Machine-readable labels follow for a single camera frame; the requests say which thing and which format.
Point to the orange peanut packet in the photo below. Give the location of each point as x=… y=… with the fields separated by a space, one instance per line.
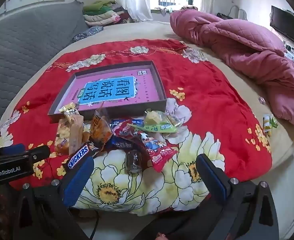
x=100 y=128

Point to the shallow pink-lined cardboard box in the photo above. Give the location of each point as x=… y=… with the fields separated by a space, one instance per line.
x=152 y=85

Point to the beige bed sheet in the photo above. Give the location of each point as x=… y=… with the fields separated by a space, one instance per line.
x=142 y=30

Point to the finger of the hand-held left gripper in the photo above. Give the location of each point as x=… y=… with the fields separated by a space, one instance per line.
x=40 y=153
x=11 y=148

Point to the stack of folded clothes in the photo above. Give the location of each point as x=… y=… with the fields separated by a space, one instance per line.
x=102 y=12

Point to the blue patterned pillow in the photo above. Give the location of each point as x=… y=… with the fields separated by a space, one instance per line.
x=88 y=33

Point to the dark clear-wrapped cake packet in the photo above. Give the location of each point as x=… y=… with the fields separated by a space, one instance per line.
x=133 y=161

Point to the tiny crumpled wrapper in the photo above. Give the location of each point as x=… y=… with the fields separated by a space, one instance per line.
x=262 y=101

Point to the grey quilted headboard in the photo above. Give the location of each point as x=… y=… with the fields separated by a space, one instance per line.
x=24 y=50

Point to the yellow rice cracker packet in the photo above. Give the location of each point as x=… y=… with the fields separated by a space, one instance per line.
x=62 y=142

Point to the black box on floor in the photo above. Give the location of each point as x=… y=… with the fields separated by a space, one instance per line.
x=287 y=28

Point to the small gold candy packet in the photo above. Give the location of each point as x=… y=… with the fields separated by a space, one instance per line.
x=174 y=120

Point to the red floral blanket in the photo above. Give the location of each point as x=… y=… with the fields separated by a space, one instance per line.
x=212 y=85

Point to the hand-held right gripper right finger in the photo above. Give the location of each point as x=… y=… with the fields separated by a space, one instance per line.
x=213 y=178

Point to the small green packet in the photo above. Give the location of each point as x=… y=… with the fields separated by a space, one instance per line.
x=274 y=122

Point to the red cartoon snack packet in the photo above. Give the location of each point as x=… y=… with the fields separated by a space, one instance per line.
x=157 y=150

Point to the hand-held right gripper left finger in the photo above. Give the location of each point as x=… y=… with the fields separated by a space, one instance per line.
x=78 y=181

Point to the blue cookie packet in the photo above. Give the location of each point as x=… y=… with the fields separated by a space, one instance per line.
x=120 y=145

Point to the brown chocolate bar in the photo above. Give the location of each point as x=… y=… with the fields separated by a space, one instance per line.
x=78 y=156

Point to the green jelly packet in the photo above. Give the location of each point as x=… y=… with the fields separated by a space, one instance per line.
x=154 y=121

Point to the pink quilted duvet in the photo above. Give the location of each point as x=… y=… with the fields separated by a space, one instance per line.
x=249 y=55

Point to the long yellow bread packet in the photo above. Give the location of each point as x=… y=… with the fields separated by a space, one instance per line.
x=75 y=132

